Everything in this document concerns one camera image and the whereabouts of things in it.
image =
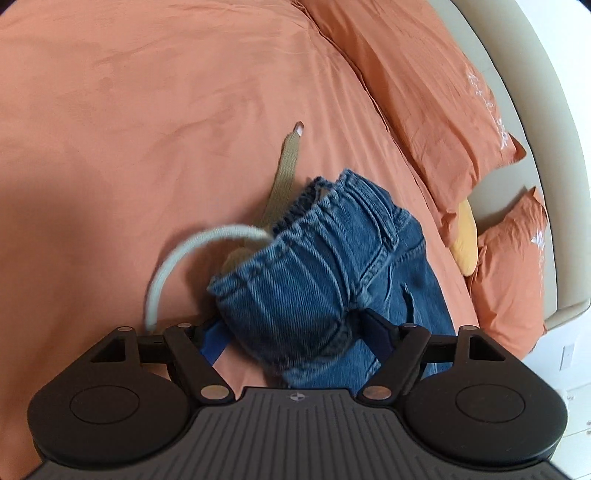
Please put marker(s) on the blue denim pants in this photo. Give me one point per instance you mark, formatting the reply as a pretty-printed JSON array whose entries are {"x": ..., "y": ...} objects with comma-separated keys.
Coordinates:
[{"x": 300, "y": 286}]

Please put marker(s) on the yellow cushion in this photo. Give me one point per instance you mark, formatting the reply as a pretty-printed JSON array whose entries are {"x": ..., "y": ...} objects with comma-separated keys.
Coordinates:
[{"x": 466, "y": 240}]

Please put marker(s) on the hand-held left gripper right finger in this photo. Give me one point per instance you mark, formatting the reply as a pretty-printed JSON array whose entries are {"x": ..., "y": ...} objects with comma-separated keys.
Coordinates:
[{"x": 378, "y": 334}]

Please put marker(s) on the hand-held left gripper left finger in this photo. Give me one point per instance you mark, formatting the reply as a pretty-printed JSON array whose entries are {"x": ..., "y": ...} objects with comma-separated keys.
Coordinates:
[{"x": 211, "y": 347}]

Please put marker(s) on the white wall outlet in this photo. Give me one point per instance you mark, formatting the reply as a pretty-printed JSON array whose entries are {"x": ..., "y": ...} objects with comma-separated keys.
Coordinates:
[{"x": 567, "y": 355}]

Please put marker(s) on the beige webbing belt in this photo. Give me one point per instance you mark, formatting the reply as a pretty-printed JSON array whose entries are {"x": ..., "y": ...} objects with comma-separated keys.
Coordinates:
[{"x": 284, "y": 170}]

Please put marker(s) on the beige padded headboard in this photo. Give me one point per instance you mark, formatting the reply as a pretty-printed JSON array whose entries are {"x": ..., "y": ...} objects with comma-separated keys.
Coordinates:
[{"x": 545, "y": 115}]

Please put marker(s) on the orange pillow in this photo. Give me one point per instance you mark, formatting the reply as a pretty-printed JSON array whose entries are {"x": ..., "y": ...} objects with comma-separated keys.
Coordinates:
[
  {"x": 510, "y": 286},
  {"x": 415, "y": 92}
]

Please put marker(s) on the orange bed sheet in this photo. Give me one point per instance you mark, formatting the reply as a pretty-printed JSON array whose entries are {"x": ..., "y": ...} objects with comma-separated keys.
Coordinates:
[{"x": 138, "y": 138}]

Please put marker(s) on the white bedside cabinet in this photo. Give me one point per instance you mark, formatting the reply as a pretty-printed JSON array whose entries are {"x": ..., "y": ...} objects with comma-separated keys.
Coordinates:
[{"x": 579, "y": 429}]

